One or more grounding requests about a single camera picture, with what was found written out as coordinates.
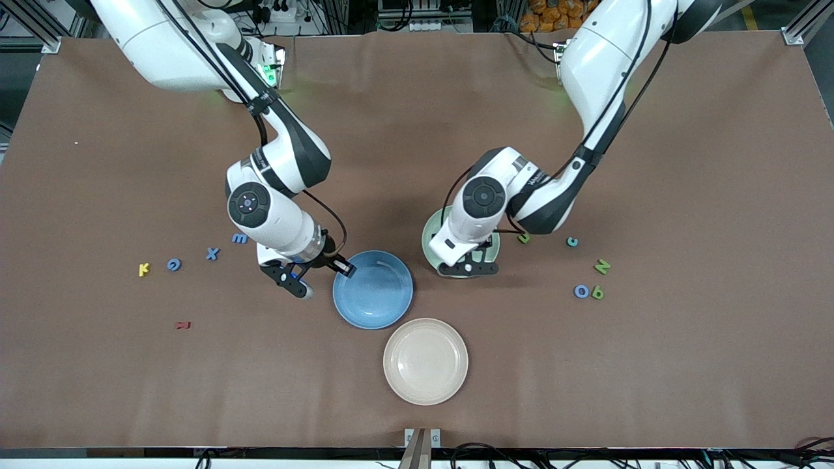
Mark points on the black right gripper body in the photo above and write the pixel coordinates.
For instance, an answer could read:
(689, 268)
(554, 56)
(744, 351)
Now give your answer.
(328, 258)

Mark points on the blue foam letter m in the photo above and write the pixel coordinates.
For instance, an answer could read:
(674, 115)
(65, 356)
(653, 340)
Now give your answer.
(240, 238)

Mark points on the green foam letter g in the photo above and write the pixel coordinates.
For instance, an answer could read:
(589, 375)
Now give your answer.
(593, 291)

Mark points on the blue foam letter X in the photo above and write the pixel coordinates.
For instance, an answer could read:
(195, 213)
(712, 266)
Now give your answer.
(212, 253)

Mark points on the green foam letter N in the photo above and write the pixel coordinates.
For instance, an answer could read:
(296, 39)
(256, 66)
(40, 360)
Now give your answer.
(602, 266)

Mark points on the blue foam letter G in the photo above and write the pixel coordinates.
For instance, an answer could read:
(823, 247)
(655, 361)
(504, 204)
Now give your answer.
(169, 264)

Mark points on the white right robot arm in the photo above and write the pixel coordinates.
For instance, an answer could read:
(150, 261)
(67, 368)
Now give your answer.
(176, 52)

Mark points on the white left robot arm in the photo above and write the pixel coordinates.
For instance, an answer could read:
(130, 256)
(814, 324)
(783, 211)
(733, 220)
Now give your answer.
(606, 58)

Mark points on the blue plate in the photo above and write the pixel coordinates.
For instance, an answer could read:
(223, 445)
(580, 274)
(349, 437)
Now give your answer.
(374, 299)

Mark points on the pale green plate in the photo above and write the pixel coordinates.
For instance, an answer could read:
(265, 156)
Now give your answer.
(428, 242)

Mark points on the blue foam letter O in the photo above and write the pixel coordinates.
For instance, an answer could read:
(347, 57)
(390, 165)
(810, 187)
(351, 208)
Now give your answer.
(576, 292)

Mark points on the cream plate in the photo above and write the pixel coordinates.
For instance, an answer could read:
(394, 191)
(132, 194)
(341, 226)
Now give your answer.
(425, 361)

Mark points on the brown table cover sheet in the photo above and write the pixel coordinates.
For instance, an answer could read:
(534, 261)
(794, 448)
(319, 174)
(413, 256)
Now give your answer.
(684, 365)

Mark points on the white power strip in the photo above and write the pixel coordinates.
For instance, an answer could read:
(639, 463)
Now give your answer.
(277, 12)
(427, 25)

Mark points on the pile of orange objects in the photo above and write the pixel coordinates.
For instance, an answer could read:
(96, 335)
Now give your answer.
(541, 16)

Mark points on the metal table edge bracket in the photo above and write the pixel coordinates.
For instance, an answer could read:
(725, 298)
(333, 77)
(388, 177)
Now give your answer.
(417, 449)

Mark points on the aluminium frame post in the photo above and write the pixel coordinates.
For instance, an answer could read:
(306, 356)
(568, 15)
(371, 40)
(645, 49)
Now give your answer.
(39, 29)
(805, 23)

